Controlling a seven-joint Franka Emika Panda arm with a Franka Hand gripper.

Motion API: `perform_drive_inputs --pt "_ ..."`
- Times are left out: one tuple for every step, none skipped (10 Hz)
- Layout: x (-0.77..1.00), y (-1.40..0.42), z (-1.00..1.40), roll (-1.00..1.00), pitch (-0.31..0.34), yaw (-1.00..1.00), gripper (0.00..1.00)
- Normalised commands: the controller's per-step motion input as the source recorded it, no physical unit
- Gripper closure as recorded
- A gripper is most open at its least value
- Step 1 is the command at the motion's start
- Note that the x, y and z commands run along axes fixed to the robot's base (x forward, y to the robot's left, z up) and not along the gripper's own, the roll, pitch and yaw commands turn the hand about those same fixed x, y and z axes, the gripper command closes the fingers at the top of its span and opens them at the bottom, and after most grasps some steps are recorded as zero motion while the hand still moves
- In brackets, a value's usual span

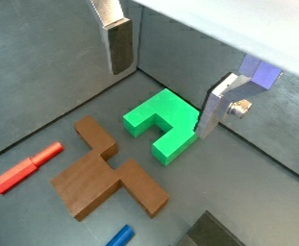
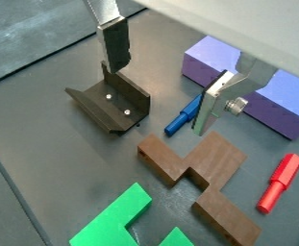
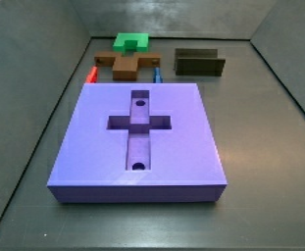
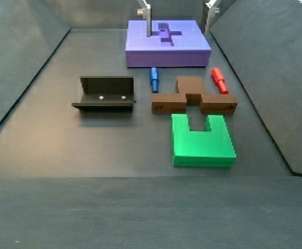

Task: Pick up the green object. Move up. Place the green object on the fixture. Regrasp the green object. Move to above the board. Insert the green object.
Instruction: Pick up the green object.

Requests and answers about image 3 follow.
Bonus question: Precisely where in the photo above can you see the green U-shaped block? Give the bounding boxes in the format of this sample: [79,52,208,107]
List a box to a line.
[113,32,150,53]

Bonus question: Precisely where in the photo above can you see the purple board with cross slot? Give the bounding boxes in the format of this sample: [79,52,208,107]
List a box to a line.
[47,83,227,203]

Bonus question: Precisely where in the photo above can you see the blue peg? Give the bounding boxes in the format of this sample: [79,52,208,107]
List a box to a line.
[153,68,162,83]

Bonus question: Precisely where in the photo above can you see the brown T-shaped block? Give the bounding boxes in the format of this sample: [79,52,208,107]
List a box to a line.
[94,51,161,80]

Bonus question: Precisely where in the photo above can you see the red peg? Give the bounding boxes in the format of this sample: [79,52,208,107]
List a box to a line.
[86,67,98,83]

